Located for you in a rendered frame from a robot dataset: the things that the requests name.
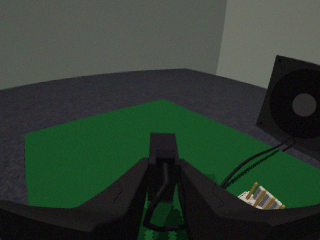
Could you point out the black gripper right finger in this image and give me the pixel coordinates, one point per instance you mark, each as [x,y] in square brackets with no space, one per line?
[211,213]

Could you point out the black cooling fan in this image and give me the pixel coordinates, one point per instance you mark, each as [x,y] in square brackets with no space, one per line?
[292,102]

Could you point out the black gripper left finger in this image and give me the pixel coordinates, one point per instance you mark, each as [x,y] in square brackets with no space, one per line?
[114,214]

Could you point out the green circuit board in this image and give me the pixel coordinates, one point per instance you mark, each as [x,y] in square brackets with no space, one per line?
[68,164]

